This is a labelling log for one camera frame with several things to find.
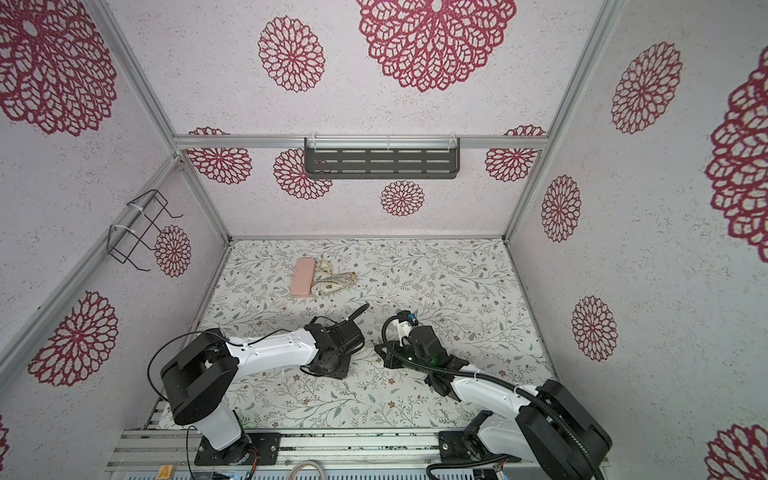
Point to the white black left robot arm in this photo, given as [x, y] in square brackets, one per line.
[197, 378]

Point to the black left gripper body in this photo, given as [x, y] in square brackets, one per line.
[337, 370]

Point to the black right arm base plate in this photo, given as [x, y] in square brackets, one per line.
[457, 447]

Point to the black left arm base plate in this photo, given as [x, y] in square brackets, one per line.
[252, 448]

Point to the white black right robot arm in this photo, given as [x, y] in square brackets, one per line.
[543, 424]

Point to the black wire wall rack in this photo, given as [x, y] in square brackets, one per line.
[124, 239]

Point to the grey slotted wall shelf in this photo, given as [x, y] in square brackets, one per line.
[386, 160]

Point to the pink rectangular case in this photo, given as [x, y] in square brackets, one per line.
[303, 278]

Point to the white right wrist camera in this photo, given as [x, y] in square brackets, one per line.
[406, 321]

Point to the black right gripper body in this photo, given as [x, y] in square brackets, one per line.
[406, 356]

